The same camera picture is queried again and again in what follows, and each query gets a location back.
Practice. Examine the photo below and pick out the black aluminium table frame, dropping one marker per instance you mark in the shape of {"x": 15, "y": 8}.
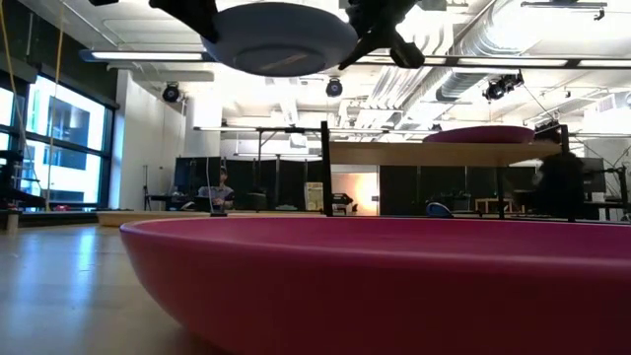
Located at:
{"x": 49, "y": 219}

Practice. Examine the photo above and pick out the large window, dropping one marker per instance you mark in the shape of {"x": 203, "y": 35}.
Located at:
{"x": 64, "y": 143}

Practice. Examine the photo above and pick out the black overhead rail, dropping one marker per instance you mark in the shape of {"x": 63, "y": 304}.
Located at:
{"x": 562, "y": 4}

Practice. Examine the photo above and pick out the dark desktop monitor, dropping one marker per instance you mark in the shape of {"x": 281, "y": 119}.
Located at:
{"x": 594, "y": 175}

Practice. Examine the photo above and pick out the small white cup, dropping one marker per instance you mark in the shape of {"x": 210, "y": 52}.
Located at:
{"x": 12, "y": 222}

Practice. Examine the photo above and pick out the grey plate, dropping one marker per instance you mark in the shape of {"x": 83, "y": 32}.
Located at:
{"x": 148, "y": 215}

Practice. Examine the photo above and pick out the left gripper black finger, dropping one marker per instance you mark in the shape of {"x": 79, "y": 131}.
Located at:
{"x": 204, "y": 22}

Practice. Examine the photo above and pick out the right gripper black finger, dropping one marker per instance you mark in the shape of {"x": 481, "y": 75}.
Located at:
{"x": 367, "y": 49}

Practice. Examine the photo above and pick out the long overhead light bar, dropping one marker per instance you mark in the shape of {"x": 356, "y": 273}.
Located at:
{"x": 148, "y": 55}

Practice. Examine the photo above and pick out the blue round object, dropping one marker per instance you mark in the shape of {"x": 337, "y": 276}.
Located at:
{"x": 439, "y": 210}

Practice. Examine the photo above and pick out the black round spotlight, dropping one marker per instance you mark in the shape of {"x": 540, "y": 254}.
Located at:
{"x": 333, "y": 88}
{"x": 170, "y": 92}

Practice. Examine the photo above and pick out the blue plate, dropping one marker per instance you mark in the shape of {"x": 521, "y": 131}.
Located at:
{"x": 281, "y": 39}

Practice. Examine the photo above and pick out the person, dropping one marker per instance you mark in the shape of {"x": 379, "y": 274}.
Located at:
{"x": 559, "y": 182}
{"x": 217, "y": 192}

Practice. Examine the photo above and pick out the black rack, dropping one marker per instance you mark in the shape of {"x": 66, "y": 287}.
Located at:
{"x": 10, "y": 172}

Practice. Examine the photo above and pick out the wooden shelf with black legs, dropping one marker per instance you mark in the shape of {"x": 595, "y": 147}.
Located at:
{"x": 434, "y": 154}

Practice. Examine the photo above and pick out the small wooden bench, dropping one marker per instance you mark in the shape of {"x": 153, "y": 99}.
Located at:
{"x": 498, "y": 201}

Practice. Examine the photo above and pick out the black partition wall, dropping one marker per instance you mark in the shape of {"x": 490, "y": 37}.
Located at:
{"x": 409, "y": 190}
{"x": 192, "y": 172}

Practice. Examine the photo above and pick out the magenta plate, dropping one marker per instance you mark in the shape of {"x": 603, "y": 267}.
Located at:
{"x": 394, "y": 286}

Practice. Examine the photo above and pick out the yellow poster sign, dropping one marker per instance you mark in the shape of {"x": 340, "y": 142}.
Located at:
{"x": 313, "y": 196}

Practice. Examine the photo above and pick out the black spotlight cluster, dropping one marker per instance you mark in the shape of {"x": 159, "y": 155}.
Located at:
{"x": 500, "y": 86}

